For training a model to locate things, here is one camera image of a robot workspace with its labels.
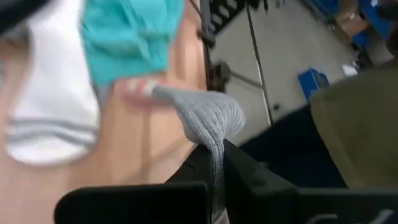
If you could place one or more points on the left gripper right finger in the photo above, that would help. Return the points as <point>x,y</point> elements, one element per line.
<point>280,205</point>

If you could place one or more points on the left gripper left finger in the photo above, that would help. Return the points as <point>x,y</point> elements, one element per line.
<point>133,205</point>

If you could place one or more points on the dark cloth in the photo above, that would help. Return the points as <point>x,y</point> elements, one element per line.
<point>360,124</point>

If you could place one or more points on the grey sock with orange patches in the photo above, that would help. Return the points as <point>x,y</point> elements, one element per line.
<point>208,115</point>

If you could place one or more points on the pale striped sock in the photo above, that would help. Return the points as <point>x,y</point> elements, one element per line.
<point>56,93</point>

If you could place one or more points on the bright blue towel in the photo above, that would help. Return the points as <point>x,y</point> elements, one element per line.
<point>130,37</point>

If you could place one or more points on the blue box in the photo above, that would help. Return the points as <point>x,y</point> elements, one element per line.
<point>312,82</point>

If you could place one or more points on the brown cardboard box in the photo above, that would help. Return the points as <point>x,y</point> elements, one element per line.
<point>351,23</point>

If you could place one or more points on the black metal table frame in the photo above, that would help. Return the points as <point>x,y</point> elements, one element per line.
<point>206,25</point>

